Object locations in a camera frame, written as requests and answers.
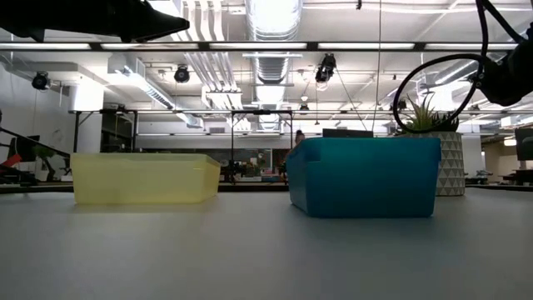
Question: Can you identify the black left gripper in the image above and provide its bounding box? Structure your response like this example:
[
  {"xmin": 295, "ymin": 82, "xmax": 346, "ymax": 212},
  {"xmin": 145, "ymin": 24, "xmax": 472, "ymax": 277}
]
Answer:
[{"xmin": 0, "ymin": 0, "xmax": 191, "ymax": 43}]

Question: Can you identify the yellow translucent plastic bin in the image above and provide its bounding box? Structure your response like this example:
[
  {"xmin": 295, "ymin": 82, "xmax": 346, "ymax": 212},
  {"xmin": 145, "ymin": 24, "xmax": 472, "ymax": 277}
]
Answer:
[{"xmin": 69, "ymin": 152, "xmax": 222, "ymax": 205}]

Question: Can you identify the black monitor behind bin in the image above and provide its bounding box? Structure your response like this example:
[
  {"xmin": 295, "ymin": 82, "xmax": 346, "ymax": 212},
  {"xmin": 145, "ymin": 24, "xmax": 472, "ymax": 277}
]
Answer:
[{"xmin": 322, "ymin": 127, "xmax": 375, "ymax": 139}]

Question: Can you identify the blue plastic bin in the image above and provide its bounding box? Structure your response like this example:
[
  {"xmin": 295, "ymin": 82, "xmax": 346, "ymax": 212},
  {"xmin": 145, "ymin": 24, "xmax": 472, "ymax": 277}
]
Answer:
[{"xmin": 286, "ymin": 137, "xmax": 442, "ymax": 219}]

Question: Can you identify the dark monitor at room edge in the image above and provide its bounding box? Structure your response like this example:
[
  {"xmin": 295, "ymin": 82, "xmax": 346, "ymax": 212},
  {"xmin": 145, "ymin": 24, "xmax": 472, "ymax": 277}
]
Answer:
[{"xmin": 515, "ymin": 127, "xmax": 533, "ymax": 162}]

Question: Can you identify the black ceiling spotlight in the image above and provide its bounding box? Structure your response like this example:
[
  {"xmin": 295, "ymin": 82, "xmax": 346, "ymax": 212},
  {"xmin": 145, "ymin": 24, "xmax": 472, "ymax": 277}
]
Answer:
[
  {"xmin": 173, "ymin": 65, "xmax": 192, "ymax": 83},
  {"xmin": 31, "ymin": 71, "xmax": 52, "ymax": 91}
]

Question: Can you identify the black overhead light bar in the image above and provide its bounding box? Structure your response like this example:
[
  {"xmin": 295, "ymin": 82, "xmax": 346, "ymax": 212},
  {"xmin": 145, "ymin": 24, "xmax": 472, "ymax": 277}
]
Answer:
[{"xmin": 0, "ymin": 40, "xmax": 520, "ymax": 53}]

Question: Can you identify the potted succulent patterned white pot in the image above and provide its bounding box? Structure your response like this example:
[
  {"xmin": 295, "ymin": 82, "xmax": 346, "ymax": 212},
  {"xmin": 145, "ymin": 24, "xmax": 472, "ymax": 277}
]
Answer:
[{"xmin": 393, "ymin": 93, "xmax": 466, "ymax": 197}]

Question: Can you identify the dark background shelf unit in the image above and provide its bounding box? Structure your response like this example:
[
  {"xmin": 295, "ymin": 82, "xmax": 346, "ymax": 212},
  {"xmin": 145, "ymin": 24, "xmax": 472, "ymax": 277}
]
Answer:
[{"xmin": 68, "ymin": 108, "xmax": 138, "ymax": 153}]

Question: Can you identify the black tilted background monitor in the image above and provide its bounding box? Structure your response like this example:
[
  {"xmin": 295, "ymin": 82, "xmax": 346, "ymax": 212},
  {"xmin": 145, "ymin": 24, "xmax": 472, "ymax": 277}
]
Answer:
[{"xmin": 7, "ymin": 135, "xmax": 41, "ymax": 163}]

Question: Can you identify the red angled object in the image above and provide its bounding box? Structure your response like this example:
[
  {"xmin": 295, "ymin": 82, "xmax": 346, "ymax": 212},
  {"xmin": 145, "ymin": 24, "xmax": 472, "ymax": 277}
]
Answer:
[{"xmin": 0, "ymin": 153, "xmax": 24, "ymax": 174}]

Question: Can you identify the person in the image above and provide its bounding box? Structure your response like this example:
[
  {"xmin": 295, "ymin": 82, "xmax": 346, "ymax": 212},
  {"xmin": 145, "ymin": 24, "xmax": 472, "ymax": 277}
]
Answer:
[{"xmin": 286, "ymin": 129, "xmax": 306, "ymax": 168}]

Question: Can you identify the grey table mat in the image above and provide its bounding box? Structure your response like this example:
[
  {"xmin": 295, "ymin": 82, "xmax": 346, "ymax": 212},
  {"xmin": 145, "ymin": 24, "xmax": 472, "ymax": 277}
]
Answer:
[{"xmin": 0, "ymin": 187, "xmax": 533, "ymax": 300}]

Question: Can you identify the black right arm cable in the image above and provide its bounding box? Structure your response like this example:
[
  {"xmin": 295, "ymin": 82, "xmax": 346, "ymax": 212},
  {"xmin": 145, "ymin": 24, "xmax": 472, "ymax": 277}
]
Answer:
[{"xmin": 392, "ymin": 0, "xmax": 528, "ymax": 135}]

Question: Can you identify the silver ceiling air duct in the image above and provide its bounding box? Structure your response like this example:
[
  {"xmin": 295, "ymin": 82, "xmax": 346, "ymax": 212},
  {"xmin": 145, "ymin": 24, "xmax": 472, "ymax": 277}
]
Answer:
[{"xmin": 243, "ymin": 0, "xmax": 304, "ymax": 130}]

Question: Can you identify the black hanging overhead camera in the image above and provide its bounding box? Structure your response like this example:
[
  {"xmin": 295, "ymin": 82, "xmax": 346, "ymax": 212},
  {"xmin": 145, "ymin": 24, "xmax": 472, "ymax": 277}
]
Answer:
[{"xmin": 314, "ymin": 52, "xmax": 337, "ymax": 84}]

